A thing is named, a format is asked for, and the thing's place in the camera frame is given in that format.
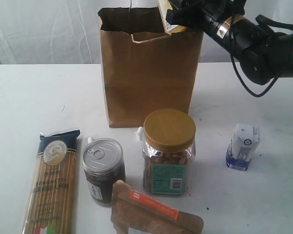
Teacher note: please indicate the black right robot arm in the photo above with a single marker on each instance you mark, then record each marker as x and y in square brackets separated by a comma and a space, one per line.
[264, 50]

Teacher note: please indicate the dark jar with metal lid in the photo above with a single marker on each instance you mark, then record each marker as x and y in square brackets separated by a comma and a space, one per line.
[103, 165]

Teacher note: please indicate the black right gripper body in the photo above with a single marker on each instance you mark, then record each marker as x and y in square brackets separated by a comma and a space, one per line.
[207, 15]

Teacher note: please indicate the spaghetti packet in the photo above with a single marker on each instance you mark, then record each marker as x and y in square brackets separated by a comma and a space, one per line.
[50, 204]

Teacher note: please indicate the small white figurine by jar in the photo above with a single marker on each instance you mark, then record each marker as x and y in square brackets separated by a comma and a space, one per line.
[139, 133]

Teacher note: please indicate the brown paper bag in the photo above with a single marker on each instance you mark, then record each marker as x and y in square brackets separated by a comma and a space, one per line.
[143, 68]

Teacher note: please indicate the white backdrop curtain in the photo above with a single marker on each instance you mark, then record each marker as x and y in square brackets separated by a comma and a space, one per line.
[54, 31]

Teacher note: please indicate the white blue milk carton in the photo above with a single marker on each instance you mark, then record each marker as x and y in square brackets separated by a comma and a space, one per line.
[242, 146]

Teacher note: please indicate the almond jar yellow lid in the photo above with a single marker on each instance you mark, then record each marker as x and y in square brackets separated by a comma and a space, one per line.
[168, 151]

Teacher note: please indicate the brown kraft pouch orange stripe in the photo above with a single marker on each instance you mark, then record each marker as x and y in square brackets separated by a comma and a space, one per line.
[136, 213]

